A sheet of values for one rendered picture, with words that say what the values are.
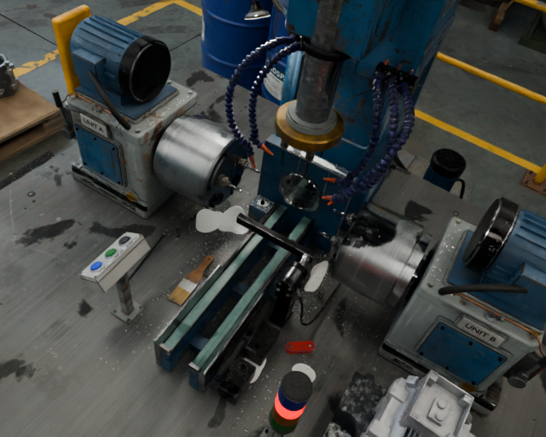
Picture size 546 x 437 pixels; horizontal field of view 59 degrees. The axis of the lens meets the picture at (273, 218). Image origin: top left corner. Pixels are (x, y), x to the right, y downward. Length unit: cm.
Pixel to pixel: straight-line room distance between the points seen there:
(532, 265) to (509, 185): 244
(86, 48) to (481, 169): 276
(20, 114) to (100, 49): 183
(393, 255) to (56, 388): 93
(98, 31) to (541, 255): 127
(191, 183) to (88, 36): 50
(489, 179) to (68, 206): 269
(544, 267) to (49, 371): 123
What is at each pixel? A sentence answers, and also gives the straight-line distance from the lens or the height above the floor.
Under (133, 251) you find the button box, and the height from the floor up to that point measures 107.
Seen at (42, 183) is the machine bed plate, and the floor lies 80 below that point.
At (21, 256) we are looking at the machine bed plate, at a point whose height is 80.
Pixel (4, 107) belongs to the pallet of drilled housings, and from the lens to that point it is 338.
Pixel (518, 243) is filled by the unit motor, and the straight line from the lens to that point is 118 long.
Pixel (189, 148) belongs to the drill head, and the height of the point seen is 114.
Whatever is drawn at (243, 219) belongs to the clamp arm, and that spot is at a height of 103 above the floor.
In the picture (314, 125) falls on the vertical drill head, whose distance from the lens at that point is 122.
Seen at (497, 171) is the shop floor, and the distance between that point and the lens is 367.
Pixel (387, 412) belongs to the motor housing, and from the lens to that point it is 116.
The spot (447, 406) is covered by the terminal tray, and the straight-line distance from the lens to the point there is 114.
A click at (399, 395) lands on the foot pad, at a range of 117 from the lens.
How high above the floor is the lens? 209
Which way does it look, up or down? 49 degrees down
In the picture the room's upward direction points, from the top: 11 degrees clockwise
